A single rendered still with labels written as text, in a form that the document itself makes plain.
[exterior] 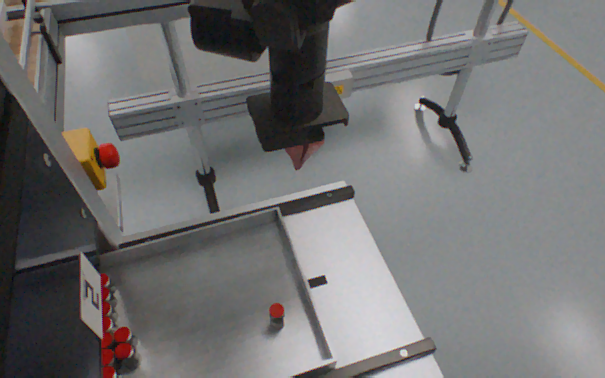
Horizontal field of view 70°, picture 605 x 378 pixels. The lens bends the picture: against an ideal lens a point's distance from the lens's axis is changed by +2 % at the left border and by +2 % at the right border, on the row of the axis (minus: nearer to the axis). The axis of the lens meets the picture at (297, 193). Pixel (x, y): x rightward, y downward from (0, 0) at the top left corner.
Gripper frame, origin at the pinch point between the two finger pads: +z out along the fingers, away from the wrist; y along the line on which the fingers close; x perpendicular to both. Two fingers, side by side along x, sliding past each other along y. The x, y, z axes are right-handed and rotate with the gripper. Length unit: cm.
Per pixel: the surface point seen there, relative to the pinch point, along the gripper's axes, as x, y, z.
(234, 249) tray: -1.7, 9.8, 20.1
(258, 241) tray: -2.1, 5.8, 20.1
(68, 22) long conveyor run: -81, 37, 21
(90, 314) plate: 10.5, 27.0, 5.6
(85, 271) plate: 5.6, 27.1, 4.4
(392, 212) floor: -53, -60, 108
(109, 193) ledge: -19.8, 28.9, 20.7
